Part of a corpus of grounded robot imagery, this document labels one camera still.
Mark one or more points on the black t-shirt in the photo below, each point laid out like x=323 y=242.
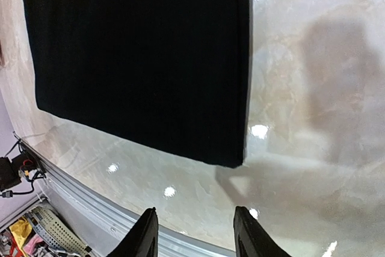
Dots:
x=172 y=75

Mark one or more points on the perforated metal front panel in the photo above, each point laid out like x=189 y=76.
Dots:
x=35 y=229

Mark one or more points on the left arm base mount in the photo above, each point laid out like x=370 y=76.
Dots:
x=17 y=165

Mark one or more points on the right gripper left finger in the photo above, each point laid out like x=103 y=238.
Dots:
x=142 y=239

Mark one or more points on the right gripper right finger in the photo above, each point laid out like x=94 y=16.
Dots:
x=251 y=239

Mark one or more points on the aluminium front rail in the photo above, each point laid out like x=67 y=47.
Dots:
x=101 y=223

